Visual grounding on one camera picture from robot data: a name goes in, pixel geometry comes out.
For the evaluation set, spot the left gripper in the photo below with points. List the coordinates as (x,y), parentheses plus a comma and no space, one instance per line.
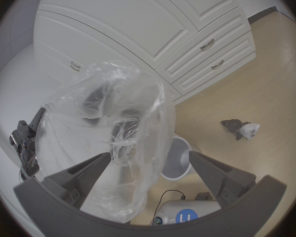
(27,137)

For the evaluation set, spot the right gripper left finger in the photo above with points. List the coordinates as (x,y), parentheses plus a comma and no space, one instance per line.
(88,171)

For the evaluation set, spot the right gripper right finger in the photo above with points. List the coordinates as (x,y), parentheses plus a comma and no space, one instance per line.
(212,171)

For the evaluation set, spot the clear plastic bag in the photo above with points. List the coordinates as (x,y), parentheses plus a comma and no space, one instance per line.
(71,137)

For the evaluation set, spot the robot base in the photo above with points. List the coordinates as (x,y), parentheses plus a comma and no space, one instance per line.
(187,207)

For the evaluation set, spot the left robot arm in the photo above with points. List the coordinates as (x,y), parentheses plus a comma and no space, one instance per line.
(29,167)

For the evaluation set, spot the white trash bin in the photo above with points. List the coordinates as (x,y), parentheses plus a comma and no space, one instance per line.
(180,157)

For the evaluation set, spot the crumpled white printed paper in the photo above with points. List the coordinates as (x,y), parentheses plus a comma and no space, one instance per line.
(249,131)

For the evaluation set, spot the white chair with grey cushions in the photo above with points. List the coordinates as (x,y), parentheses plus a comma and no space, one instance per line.
(96,100)

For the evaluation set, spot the white wardrobe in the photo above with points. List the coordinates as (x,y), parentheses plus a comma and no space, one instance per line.
(128,21)

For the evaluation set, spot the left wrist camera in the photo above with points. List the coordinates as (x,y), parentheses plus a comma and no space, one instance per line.
(14,138)

